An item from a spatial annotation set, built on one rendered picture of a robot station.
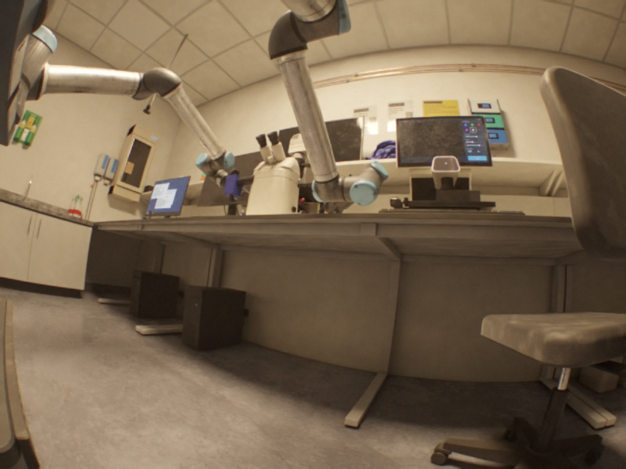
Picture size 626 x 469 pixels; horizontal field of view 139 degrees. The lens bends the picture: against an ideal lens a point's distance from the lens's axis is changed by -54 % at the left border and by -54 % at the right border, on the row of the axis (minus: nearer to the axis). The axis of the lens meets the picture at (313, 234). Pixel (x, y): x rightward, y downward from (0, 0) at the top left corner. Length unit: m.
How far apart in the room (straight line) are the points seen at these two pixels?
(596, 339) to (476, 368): 1.23
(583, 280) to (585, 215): 1.47
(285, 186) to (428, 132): 0.70
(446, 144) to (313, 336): 1.38
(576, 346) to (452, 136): 1.02
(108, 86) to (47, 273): 1.87
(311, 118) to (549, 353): 0.81
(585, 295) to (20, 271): 4.06
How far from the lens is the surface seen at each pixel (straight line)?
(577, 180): 0.47
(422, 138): 1.25
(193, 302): 1.68
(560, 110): 0.52
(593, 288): 1.96
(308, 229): 0.88
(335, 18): 0.73
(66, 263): 2.70
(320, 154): 0.85
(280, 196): 1.02
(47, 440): 0.89
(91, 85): 1.17
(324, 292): 1.71
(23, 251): 2.65
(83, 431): 0.91
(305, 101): 0.80
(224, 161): 1.38
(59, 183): 3.30
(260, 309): 1.96
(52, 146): 3.36
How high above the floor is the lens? 0.54
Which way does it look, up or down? 10 degrees up
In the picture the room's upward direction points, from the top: 6 degrees clockwise
